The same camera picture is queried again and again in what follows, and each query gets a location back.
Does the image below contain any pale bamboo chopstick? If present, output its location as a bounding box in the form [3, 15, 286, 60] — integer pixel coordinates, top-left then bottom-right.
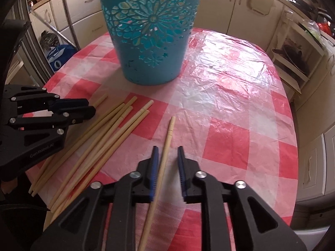
[137, 116, 176, 251]

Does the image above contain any white plastic door bin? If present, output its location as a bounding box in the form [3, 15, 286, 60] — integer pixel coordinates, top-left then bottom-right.
[245, 0, 278, 17]

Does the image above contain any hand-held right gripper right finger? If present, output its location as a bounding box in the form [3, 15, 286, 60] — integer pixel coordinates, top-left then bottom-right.
[177, 146, 308, 251]

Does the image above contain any red checkered plastic tablecloth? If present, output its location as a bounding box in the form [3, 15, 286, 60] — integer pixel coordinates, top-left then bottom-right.
[26, 27, 299, 251]

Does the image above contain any pile of bamboo chopsticks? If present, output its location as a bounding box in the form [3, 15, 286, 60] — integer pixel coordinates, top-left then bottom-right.
[28, 93, 154, 224]

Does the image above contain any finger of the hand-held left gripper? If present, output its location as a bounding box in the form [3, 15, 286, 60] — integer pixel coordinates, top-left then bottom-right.
[5, 84, 89, 114]
[8, 106, 96, 137]

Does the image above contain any white shelf unit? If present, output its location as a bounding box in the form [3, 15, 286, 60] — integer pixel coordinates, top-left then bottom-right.
[272, 10, 328, 95]

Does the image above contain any dark spiky object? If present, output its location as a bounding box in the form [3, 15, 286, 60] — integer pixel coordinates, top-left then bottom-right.
[39, 30, 59, 50]

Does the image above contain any cream kitchen cabinet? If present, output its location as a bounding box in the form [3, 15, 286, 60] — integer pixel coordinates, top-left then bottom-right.
[292, 35, 335, 207]
[26, 0, 112, 53]
[192, 0, 287, 54]

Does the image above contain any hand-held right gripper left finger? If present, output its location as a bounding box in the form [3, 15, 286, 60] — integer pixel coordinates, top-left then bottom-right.
[30, 146, 160, 251]

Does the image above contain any blue printed bag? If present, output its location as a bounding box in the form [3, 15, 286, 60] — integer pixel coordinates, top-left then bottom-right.
[47, 44, 77, 73]

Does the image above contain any teal cutout plastic basket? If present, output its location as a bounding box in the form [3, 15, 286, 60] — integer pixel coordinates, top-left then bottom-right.
[95, 0, 205, 86]

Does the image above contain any black frying pan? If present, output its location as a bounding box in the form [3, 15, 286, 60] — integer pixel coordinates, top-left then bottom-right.
[289, 0, 329, 19]

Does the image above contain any black pan with lid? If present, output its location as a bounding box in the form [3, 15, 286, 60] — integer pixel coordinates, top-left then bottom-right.
[272, 44, 310, 74]

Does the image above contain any chrome tube rack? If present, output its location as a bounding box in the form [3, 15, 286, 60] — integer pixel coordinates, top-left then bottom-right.
[33, 0, 80, 51]

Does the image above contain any red plastic bag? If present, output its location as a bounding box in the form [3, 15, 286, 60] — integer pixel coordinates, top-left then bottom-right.
[317, 22, 333, 35]

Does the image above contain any clear bag of greens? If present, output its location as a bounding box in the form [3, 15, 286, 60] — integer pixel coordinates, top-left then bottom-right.
[300, 18, 323, 40]

